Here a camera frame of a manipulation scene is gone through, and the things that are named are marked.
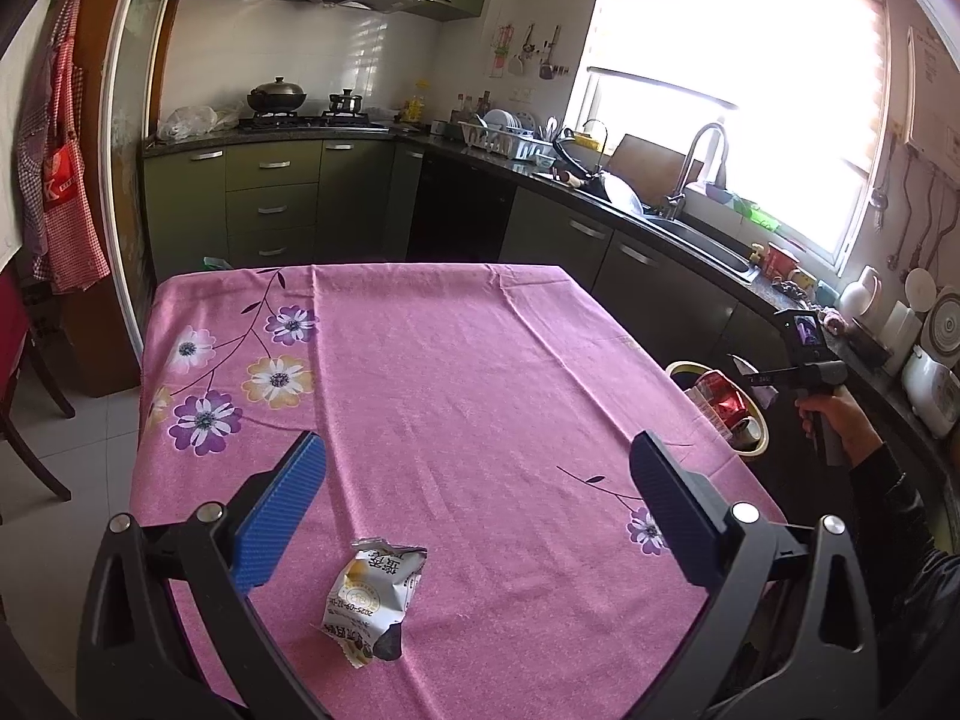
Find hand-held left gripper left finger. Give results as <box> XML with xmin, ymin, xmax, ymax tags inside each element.
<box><xmin>75</xmin><ymin>431</ymin><xmax>329</xmax><ymax>720</ymax></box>

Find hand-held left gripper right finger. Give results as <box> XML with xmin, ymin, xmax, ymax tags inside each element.
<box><xmin>628</xmin><ymin>431</ymin><xmax>880</xmax><ymax>720</ymax></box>

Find black bin with yellow rim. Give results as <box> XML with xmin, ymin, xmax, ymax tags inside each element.
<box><xmin>665</xmin><ymin>360</ymin><xmax>771</xmax><ymax>458</ymax></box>

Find red and white milk carton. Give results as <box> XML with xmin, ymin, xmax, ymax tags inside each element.
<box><xmin>686</xmin><ymin>373</ymin><xmax>732</xmax><ymax>436</ymax></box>

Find white snack wrapper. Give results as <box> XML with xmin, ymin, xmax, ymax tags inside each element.
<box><xmin>313</xmin><ymin>538</ymin><xmax>428</xmax><ymax>667</ymax></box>

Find person's right forearm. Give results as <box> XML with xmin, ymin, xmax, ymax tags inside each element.
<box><xmin>844</xmin><ymin>439</ymin><xmax>960</xmax><ymax>616</ymax></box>

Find person's right hand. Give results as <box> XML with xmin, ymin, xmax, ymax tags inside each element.
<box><xmin>795</xmin><ymin>388</ymin><xmax>882</xmax><ymax>466</ymax></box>

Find white jug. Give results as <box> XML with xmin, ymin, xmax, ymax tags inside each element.
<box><xmin>838</xmin><ymin>266</ymin><xmax>882</xmax><ymax>320</ymax></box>

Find white canister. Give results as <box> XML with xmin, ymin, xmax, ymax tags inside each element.
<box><xmin>881</xmin><ymin>302</ymin><xmax>922</xmax><ymax>376</ymax></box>

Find steel kitchen sink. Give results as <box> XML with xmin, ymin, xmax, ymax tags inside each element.
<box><xmin>645</xmin><ymin>214</ymin><xmax>762</xmax><ymax>282</ymax></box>

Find white rice cooker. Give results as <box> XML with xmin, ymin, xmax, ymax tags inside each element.
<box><xmin>900</xmin><ymin>345</ymin><xmax>960</xmax><ymax>440</ymax></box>

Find steel kitchen faucet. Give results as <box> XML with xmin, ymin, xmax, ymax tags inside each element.
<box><xmin>660</xmin><ymin>122</ymin><xmax>730</xmax><ymax>220</ymax></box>

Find pink floral tablecloth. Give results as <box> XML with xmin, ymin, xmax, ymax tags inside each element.
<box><xmin>127</xmin><ymin>262</ymin><xmax>788</xmax><ymax>720</ymax></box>

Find grey wok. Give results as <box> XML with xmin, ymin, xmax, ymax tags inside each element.
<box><xmin>592</xmin><ymin>172</ymin><xmax>646</xmax><ymax>217</ymax></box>

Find wooden cutting board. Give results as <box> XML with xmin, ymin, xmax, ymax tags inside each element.
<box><xmin>611</xmin><ymin>133</ymin><xmax>706</xmax><ymax>192</ymax></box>

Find black frying pan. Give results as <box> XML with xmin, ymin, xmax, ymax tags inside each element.
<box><xmin>551</xmin><ymin>129</ymin><xmax>601</xmax><ymax>185</ymax></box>

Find bright kitchen window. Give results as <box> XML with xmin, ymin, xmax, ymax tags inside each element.
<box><xmin>574</xmin><ymin>0</ymin><xmax>890</xmax><ymax>278</ymax></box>

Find green lower kitchen cabinets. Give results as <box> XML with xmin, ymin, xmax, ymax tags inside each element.
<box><xmin>142</xmin><ymin>136</ymin><xmax>960</xmax><ymax>511</ymax></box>

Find black built-in appliance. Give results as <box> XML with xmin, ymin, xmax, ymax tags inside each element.
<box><xmin>409</xmin><ymin>157</ymin><xmax>518</xmax><ymax>263</ymax></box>

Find wooden chair with red cushion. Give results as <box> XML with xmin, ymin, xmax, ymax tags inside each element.
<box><xmin>0</xmin><ymin>270</ymin><xmax>76</xmax><ymax>503</ymax></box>

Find white dish rack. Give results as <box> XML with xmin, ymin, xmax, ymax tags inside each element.
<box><xmin>459</xmin><ymin>109</ymin><xmax>556</xmax><ymax>164</ymax></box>

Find red checked apron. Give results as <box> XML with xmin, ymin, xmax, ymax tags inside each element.
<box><xmin>34</xmin><ymin>0</ymin><xmax>112</xmax><ymax>293</ymax></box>

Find silver framed glass door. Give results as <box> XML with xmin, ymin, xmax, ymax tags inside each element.
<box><xmin>101</xmin><ymin>0</ymin><xmax>181</xmax><ymax>361</ymax></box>

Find black gas stove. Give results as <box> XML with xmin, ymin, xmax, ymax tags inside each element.
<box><xmin>238</xmin><ymin>111</ymin><xmax>391</xmax><ymax>132</ymax></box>

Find clear plastic bag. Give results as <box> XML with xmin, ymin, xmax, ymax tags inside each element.
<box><xmin>154</xmin><ymin>105</ymin><xmax>241</xmax><ymax>142</ymax></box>

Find black wok with lid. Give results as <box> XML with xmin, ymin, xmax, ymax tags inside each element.
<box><xmin>246</xmin><ymin>76</ymin><xmax>308</xmax><ymax>115</ymax></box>

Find yellow cooking oil bottle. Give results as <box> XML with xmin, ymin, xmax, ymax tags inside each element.
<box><xmin>401</xmin><ymin>79</ymin><xmax>432</xmax><ymax>125</ymax></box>

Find brown wooden cabinet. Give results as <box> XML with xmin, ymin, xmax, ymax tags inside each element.
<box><xmin>60</xmin><ymin>0</ymin><xmax>151</xmax><ymax>398</ymax></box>

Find white hanging cloth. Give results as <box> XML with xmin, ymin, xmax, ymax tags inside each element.
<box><xmin>0</xmin><ymin>0</ymin><xmax>61</xmax><ymax>263</ymax></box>

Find purple checked apron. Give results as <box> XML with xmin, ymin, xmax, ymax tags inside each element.
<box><xmin>15</xmin><ymin>15</ymin><xmax>57</xmax><ymax>282</ymax></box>

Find red hanging wall decoration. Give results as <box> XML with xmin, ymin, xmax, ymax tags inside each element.
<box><xmin>491</xmin><ymin>22</ymin><xmax>518</xmax><ymax>80</ymax></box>

